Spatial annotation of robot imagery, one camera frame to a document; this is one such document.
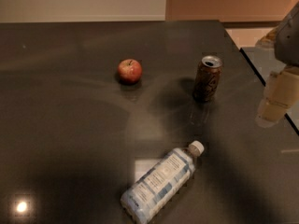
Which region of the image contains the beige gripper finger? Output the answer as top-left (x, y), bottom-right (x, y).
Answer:
top-left (255, 65), bottom-right (299, 128)
top-left (255, 27), bottom-right (278, 49)

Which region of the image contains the red apple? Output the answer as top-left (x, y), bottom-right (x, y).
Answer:
top-left (117, 59), bottom-right (142, 85)

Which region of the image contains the clear plastic water bottle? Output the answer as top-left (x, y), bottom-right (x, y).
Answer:
top-left (121, 141), bottom-right (205, 224)

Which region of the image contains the orange soda can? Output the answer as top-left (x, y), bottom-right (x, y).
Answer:
top-left (192, 55), bottom-right (222, 102)

